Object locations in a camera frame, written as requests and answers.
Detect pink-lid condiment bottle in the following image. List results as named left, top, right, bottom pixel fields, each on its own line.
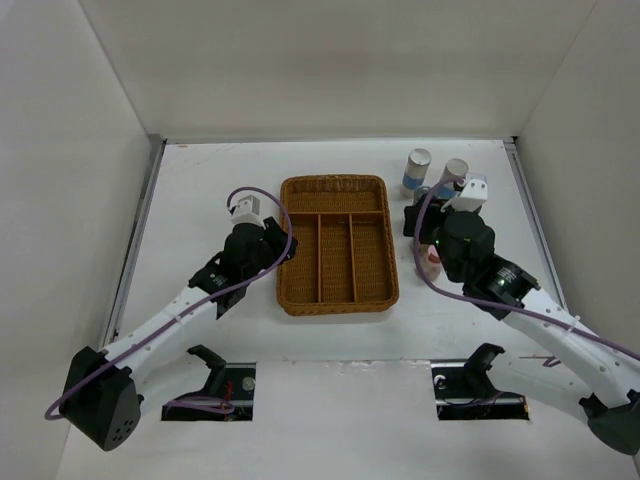
left=419, top=245, right=442, bottom=282

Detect blue-label beige-lid shaker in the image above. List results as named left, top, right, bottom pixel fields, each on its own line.
left=439, top=158, right=469, bottom=196

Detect blue-label silver-lid shaker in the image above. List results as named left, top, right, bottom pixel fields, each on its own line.
left=401, top=148, right=432, bottom=198

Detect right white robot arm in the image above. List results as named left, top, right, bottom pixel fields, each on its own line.
left=403, top=197, right=639, bottom=456

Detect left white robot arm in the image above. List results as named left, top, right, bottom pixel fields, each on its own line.
left=57, top=217, right=297, bottom=451

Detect brown wicker divided tray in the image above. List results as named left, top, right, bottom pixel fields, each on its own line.
left=277, top=174, right=399, bottom=316

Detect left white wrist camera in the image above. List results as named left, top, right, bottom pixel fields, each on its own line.
left=230, top=195, right=263, bottom=227

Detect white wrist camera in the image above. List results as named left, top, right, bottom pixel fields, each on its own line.
left=441, top=177, right=488, bottom=213
left=230, top=195, right=263, bottom=227

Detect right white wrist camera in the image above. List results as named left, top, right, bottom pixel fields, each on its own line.
left=441, top=177, right=488, bottom=213

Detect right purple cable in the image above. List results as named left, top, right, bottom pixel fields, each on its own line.
left=412, top=174, right=640, bottom=362

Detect purple cable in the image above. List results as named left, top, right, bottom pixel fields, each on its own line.
left=44, top=186, right=295, bottom=420
left=412, top=174, right=640, bottom=362

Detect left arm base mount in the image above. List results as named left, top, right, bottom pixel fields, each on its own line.
left=161, top=345, right=257, bottom=422

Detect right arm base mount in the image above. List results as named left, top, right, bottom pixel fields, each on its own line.
left=430, top=343, right=529, bottom=421

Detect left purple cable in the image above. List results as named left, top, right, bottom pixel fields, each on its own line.
left=44, top=186, right=295, bottom=420

